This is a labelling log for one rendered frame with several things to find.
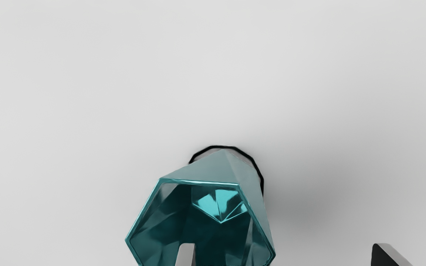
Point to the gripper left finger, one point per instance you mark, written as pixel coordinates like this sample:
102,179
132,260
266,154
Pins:
186,255

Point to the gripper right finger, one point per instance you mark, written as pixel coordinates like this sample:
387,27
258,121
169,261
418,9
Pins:
385,257

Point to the teal faceted mug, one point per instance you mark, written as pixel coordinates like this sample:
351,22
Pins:
213,170

